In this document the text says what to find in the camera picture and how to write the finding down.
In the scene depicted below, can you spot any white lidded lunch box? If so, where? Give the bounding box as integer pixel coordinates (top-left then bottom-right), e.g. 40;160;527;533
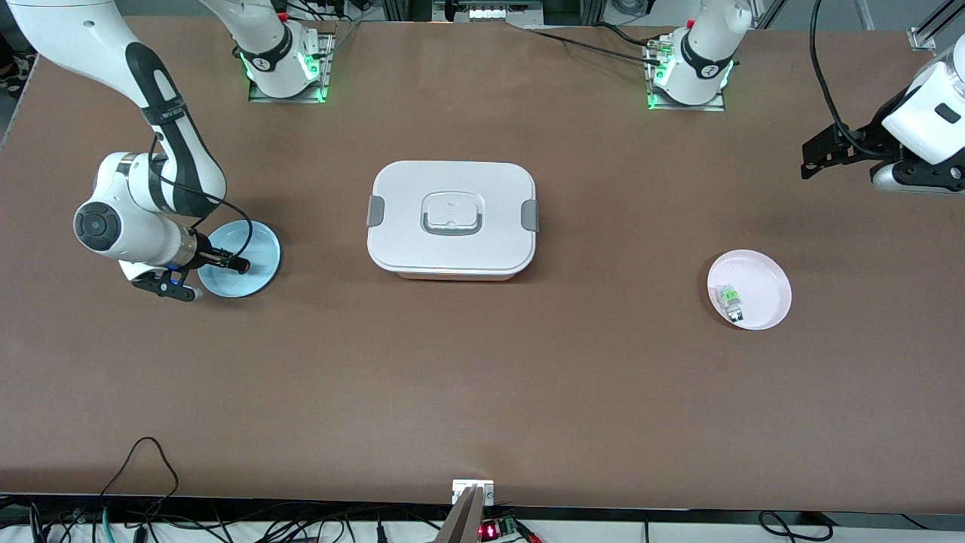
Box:
366;160;541;282

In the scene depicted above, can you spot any light blue plate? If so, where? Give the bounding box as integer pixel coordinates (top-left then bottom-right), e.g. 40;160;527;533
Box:
198;221;282;299

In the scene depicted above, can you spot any pink plate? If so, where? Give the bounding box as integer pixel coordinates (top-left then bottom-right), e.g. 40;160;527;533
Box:
706;250;793;331

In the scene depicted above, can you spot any circuit board with red light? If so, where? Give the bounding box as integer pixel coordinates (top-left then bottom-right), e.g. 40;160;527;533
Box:
480;515;522;541

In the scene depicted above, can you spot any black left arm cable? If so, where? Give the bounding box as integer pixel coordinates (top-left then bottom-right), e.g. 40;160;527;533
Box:
810;0;896;161

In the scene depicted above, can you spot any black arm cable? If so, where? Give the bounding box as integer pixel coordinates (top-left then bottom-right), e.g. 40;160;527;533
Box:
147;132;256;261
810;0;896;161

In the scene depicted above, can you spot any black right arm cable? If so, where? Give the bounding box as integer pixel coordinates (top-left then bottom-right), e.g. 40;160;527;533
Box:
147;132;256;261

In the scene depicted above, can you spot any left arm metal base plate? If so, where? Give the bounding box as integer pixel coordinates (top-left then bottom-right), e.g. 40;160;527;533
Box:
646;38;727;112

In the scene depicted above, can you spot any aluminium frame profile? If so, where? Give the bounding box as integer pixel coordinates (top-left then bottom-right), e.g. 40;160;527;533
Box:
908;0;965;51

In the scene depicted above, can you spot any black looped cable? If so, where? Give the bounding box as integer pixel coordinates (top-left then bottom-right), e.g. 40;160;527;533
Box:
98;437;180;529

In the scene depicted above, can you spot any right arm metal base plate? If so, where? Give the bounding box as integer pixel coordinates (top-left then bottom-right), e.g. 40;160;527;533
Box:
248;30;337;103

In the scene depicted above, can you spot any black cable across table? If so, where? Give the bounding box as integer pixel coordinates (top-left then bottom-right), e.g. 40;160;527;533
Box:
520;23;666;66

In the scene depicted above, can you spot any tangled black cable bundle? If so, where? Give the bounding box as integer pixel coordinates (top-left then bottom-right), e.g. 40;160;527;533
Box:
0;496;453;543

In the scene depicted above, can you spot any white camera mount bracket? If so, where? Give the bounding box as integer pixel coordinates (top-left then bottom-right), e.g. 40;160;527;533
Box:
452;480;495;506

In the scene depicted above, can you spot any grey camera support bar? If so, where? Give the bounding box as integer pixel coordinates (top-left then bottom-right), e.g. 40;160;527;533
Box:
435;486;488;543

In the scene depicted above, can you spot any black coiled cable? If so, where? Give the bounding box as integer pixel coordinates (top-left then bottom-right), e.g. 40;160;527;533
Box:
758;511;835;543

